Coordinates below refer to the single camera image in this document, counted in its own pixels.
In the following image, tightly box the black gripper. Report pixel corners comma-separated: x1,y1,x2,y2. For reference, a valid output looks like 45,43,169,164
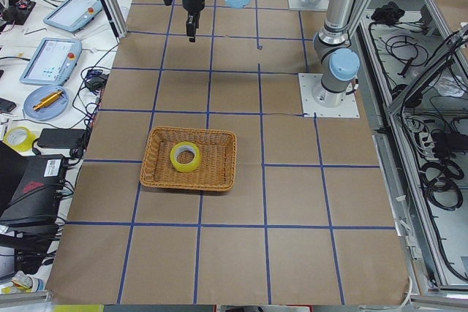
182,0,205,42

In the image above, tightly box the spare yellow tape roll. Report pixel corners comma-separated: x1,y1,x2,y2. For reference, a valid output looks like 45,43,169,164
3,126,37,153

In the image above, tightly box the upper teach pendant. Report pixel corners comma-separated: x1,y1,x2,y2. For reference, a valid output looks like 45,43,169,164
43,0,103,33

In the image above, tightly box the teach pendant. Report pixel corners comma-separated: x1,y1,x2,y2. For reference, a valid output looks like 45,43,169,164
43,0,103,33
19,37,82,85

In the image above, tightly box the lower teach pendant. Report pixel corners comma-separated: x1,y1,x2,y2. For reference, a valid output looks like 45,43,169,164
19,37,82,85

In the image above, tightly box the brown wicker basket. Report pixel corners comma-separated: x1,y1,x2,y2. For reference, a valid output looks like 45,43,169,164
140,126,237,191

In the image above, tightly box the blue plate with brass part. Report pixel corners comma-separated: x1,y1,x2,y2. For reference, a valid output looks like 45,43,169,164
23,85,69,121

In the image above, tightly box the black power brick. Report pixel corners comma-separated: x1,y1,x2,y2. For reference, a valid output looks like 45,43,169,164
37,129,85,149

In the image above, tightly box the black computer box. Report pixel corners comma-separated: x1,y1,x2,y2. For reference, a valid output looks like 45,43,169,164
1,143,68,228

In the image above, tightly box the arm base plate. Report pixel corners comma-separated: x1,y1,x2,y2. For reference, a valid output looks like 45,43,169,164
298,73,360,118

